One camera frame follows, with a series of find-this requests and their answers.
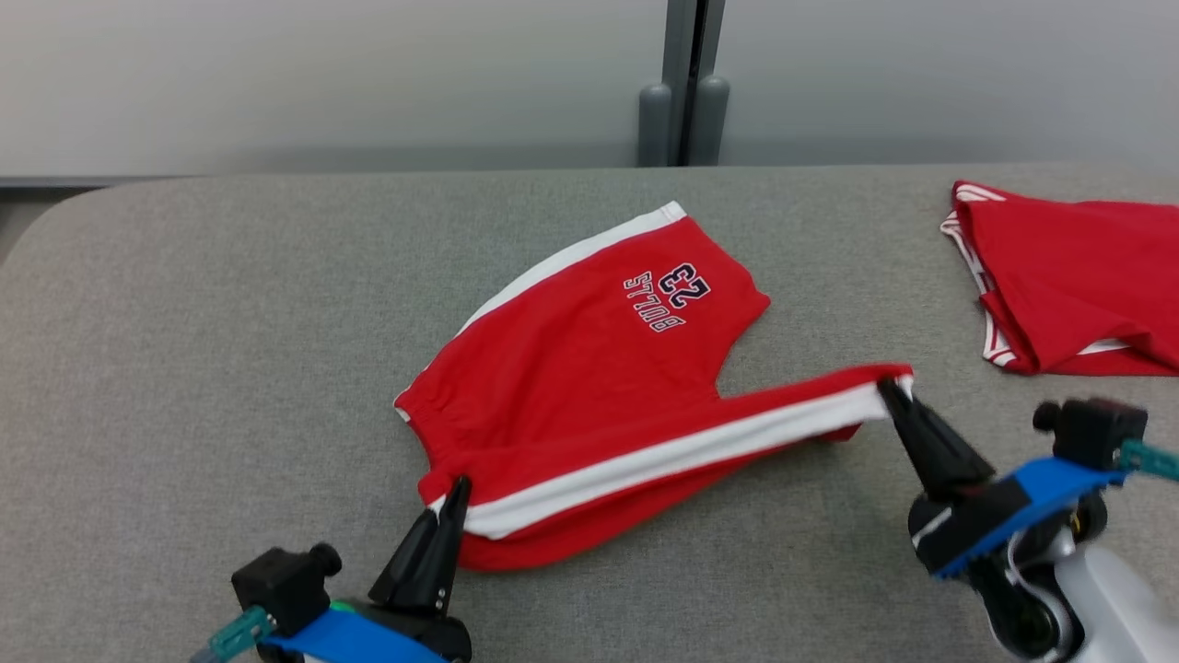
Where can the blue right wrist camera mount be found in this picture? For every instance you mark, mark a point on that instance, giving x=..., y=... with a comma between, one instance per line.
x=1041, y=502

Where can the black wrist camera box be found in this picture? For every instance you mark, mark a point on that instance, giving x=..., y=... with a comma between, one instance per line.
x=1091, y=433
x=281, y=585

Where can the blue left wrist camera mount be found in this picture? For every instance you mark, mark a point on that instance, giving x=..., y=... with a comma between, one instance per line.
x=350, y=640

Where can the red jersey with striped trim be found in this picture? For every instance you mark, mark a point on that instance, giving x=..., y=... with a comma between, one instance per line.
x=1078, y=276

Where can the red shorts with white stripe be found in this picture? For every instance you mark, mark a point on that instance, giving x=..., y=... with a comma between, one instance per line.
x=589, y=387

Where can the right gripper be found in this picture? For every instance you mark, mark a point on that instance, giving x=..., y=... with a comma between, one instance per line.
x=958, y=516

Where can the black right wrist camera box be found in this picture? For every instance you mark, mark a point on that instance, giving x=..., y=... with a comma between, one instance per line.
x=1091, y=433

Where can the grey partition base rail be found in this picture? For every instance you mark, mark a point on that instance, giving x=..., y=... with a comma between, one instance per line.
x=55, y=182

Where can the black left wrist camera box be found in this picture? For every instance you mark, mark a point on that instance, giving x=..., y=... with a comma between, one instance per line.
x=281, y=585

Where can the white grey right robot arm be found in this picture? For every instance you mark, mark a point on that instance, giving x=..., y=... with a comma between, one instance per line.
x=1105, y=599

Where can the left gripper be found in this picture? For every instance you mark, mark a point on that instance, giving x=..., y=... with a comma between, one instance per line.
x=433, y=635

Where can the grey partition post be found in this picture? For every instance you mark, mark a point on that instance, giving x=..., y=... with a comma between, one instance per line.
x=682, y=83

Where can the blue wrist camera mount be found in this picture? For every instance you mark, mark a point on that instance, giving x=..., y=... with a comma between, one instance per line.
x=350, y=640
x=1041, y=502

